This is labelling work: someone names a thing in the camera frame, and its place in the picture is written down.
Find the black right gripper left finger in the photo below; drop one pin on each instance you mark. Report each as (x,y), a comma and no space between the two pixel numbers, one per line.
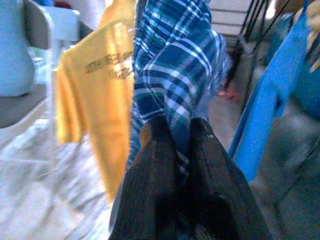
(150,187)

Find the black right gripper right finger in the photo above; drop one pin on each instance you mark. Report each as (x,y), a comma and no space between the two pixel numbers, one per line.
(217,195)

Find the blue plaid cloth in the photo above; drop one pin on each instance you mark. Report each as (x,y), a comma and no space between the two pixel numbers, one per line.
(175,50)

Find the blue plastic hanger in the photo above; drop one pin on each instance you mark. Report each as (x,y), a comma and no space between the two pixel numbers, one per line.
(305,6)

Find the yellow printed t-shirt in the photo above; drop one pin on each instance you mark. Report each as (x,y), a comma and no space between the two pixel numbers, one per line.
(100,100)

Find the pink slipper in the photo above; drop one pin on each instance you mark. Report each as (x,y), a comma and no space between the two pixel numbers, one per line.
(228,93)

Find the blue shirt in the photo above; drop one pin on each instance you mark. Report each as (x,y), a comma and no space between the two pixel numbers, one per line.
(270,100)

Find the black drying rack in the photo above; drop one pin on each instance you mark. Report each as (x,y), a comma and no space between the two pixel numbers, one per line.
(247,18)

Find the light blue children's chair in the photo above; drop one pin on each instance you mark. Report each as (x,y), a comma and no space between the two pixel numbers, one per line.
(65,22)

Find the light blue cushion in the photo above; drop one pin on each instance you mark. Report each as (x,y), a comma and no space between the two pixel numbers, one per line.
(12,50)

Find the grey folding chair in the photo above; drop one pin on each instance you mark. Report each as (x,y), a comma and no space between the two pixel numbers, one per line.
(37,25)

